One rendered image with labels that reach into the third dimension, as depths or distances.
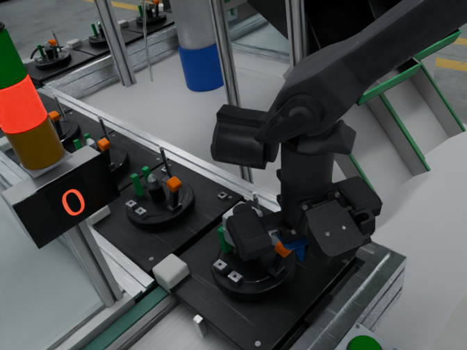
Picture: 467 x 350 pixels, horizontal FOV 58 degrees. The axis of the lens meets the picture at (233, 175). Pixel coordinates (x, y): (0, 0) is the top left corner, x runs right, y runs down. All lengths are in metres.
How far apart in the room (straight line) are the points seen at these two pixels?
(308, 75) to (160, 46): 1.56
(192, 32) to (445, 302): 1.08
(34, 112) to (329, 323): 0.48
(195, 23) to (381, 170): 0.87
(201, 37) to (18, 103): 1.04
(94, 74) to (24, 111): 1.27
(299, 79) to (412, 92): 0.58
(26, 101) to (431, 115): 0.75
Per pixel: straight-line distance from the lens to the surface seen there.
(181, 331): 0.73
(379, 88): 0.67
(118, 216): 0.89
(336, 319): 0.67
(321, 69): 0.38
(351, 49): 0.38
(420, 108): 0.94
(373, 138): 0.82
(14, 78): 0.49
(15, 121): 0.51
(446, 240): 0.92
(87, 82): 1.76
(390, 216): 0.95
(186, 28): 1.47
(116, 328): 0.74
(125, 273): 0.80
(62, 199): 0.55
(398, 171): 0.83
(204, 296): 0.69
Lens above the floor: 1.51
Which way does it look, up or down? 37 degrees down
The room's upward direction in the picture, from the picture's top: 11 degrees counter-clockwise
